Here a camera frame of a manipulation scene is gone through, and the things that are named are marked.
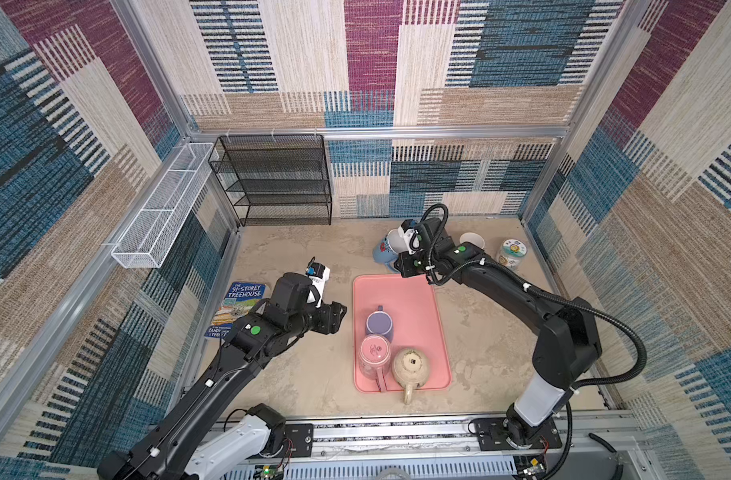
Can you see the pink plastic tray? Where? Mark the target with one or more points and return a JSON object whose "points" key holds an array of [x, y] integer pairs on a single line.
{"points": [[411, 303]]}

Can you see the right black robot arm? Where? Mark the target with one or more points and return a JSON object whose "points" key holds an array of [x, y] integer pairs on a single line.
{"points": [[567, 338]]}

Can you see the white ceramic mug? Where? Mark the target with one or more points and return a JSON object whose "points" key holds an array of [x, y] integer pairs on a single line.
{"points": [[472, 239]]}

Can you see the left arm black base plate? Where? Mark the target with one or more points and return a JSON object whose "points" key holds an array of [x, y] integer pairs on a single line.
{"points": [[296, 441]]}

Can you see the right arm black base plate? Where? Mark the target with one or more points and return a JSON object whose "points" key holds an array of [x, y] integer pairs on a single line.
{"points": [[502, 434]]}

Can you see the white wire mesh basket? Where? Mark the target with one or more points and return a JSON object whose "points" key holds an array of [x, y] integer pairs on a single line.
{"points": [[150, 236]]}

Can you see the pink ghost pattern mug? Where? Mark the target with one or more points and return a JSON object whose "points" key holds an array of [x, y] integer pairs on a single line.
{"points": [[374, 360]]}

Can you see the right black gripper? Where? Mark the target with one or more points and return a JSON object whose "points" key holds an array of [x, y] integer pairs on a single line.
{"points": [[403, 261]]}

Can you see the blue dotted ceramic mug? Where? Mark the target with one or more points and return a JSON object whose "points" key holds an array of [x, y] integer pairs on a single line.
{"points": [[389, 248]]}

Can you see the blue treehouse paperback book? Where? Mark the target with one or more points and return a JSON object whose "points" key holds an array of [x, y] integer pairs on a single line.
{"points": [[238, 301]]}

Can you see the green lidded yogurt cup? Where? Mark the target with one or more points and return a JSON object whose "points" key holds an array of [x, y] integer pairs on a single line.
{"points": [[512, 253]]}

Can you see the purple ceramic mug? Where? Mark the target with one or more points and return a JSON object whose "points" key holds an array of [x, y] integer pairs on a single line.
{"points": [[380, 323]]}

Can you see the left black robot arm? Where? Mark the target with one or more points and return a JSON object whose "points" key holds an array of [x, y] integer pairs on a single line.
{"points": [[177, 448]]}

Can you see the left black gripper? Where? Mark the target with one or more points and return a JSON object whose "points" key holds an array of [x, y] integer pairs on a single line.
{"points": [[329, 318]]}

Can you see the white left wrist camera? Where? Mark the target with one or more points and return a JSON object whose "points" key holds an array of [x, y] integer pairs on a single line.
{"points": [[318, 275]]}

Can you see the black wire mesh shelf rack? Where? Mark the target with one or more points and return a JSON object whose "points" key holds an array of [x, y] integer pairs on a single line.
{"points": [[274, 180]]}

